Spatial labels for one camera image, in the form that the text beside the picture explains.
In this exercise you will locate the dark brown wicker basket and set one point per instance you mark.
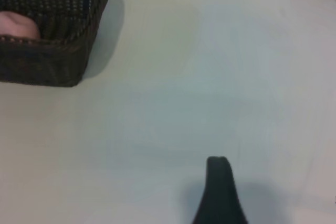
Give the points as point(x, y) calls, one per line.
point(65, 11)

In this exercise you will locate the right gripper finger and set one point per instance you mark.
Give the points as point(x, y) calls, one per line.
point(219, 195)

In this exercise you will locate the pink toy peach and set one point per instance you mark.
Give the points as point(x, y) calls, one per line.
point(15, 24)

